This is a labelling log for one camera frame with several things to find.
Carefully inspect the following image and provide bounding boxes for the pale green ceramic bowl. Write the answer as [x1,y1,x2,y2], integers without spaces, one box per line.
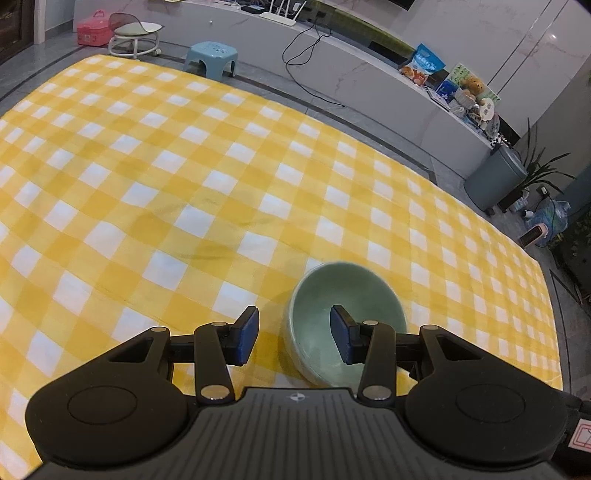
[285,261,409,388]

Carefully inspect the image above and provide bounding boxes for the grey pedal trash bin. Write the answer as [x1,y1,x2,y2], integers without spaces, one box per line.
[464,147,528,217]

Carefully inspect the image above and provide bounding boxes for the black cable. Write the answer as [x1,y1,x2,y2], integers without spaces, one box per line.
[283,20,346,110]

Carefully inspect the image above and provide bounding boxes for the light blue plastic stool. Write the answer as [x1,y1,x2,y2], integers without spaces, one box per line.
[183,41,240,79]

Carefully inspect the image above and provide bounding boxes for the white rolling stool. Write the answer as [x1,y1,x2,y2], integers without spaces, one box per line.
[107,12,164,60]

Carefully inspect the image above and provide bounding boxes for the yellow checkered tablecloth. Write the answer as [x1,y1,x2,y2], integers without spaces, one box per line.
[0,54,565,480]

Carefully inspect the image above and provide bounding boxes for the blue snack bag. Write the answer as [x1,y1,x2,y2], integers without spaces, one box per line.
[399,44,447,88]

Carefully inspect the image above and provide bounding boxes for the green printed card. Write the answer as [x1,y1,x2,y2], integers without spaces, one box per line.
[450,64,502,105]

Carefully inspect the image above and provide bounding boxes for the pink space heater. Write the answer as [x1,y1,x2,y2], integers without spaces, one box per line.
[519,224,550,249]

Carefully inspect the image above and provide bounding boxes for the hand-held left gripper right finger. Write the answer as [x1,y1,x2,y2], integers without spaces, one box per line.
[329,305,482,403]

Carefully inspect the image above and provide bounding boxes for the potted long-leaf plant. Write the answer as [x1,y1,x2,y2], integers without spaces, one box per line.
[499,117,578,214]

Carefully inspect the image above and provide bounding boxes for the woven basket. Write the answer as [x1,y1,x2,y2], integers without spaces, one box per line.
[450,88,476,116]

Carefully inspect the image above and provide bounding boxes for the white router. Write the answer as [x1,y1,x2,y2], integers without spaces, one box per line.
[259,0,311,20]

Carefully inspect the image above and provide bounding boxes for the pink storage box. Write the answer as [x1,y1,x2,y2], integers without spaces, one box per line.
[76,10,114,47]

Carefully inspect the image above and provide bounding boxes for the white marble TV cabinet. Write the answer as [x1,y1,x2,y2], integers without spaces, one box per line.
[182,0,498,179]

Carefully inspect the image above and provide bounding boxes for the leafy green bush plant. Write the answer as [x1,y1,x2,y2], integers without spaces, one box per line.
[549,219,591,289]

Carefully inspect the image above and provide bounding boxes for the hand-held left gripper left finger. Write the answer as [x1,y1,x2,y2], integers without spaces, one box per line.
[107,305,260,405]

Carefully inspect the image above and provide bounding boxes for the brown teddy bear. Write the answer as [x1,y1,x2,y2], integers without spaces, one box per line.
[462,76,487,100]

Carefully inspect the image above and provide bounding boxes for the blue water jug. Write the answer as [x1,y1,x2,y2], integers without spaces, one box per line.
[536,200,572,241]

